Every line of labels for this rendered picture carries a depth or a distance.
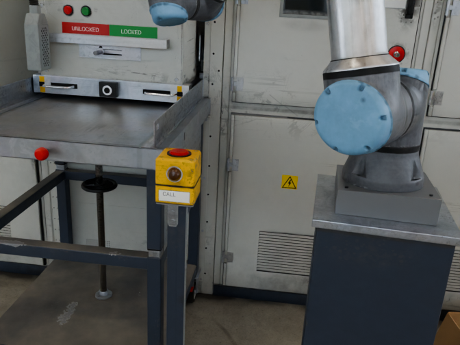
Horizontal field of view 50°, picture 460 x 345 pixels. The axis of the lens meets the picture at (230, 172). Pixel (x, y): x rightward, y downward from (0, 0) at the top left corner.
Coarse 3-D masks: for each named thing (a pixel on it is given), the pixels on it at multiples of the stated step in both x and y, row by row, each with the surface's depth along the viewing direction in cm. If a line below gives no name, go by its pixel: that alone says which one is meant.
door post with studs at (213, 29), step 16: (208, 32) 178; (208, 48) 180; (208, 64) 182; (208, 80) 184; (208, 96) 186; (208, 160) 194; (208, 176) 196; (208, 192) 198; (208, 208) 200; (208, 224) 203; (208, 240) 205; (208, 256) 208; (208, 272) 210; (208, 288) 213
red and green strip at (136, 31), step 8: (64, 24) 163; (72, 24) 163; (80, 24) 162; (88, 24) 162; (96, 24) 162; (104, 24) 161; (64, 32) 164; (72, 32) 163; (80, 32) 163; (88, 32) 163; (96, 32) 162; (104, 32) 162; (112, 32) 162; (120, 32) 162; (128, 32) 161; (136, 32) 161; (144, 32) 161; (152, 32) 160
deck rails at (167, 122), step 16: (32, 80) 170; (0, 96) 151; (16, 96) 161; (32, 96) 171; (192, 96) 166; (0, 112) 147; (176, 112) 143; (160, 128) 126; (144, 144) 124; (160, 144) 126
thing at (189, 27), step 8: (184, 24) 160; (192, 24) 173; (184, 32) 161; (192, 32) 174; (184, 40) 162; (192, 40) 175; (184, 48) 163; (192, 48) 177; (184, 56) 164; (192, 56) 178; (184, 64) 165; (192, 64) 179; (200, 64) 194; (184, 72) 166; (192, 72) 180; (200, 72) 196; (184, 80) 167; (192, 80) 182
